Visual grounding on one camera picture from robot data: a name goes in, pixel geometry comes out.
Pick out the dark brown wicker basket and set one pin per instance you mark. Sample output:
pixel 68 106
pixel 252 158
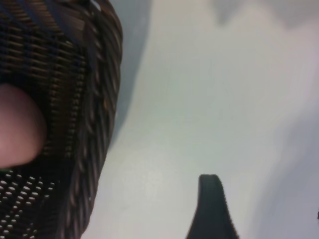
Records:
pixel 62 74

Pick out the pink toy peach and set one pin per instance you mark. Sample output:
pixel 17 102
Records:
pixel 17 129

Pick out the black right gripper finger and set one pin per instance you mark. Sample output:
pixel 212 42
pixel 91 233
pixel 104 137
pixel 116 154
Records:
pixel 211 214

